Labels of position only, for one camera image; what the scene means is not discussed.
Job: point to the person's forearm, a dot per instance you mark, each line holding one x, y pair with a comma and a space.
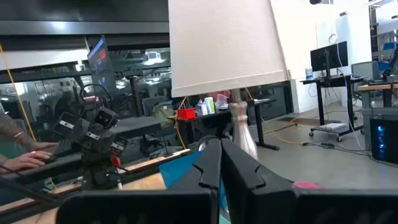
14, 129

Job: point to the pink plastic bin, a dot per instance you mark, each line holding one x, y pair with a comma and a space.
306, 185

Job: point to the black rolling desk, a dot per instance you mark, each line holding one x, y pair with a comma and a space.
320, 102

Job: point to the tilted computer monitor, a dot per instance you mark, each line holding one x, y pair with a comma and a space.
101, 65

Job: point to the white flat box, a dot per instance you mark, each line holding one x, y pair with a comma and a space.
332, 126

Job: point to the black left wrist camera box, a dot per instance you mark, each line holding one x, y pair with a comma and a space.
106, 117

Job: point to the wooden desk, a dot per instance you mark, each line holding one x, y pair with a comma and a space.
377, 87

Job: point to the olive backpack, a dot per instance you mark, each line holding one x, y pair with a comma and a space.
163, 111

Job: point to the black computer monitor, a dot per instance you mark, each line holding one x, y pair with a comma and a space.
329, 56

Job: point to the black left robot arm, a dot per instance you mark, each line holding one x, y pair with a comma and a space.
99, 174

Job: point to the red storage box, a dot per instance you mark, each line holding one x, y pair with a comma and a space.
186, 114

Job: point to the blue lit computer tower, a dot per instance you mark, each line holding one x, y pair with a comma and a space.
384, 140

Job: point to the person's hand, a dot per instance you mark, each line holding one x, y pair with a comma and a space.
43, 145
28, 159

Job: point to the blue plastic bin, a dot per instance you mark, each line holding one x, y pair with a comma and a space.
177, 168

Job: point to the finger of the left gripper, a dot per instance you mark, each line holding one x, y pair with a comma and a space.
80, 130
105, 142

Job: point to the black floor fan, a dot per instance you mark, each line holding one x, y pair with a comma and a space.
201, 146

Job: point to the white shade table lamp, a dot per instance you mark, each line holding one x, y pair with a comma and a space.
224, 46

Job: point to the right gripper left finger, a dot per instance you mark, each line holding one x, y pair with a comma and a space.
140, 208

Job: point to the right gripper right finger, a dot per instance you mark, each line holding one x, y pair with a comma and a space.
280, 205

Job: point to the grey office chair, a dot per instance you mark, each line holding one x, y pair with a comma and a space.
365, 71

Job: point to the grey desk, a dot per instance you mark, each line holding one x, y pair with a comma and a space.
140, 123

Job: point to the white wipes tub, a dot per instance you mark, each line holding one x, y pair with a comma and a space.
309, 73

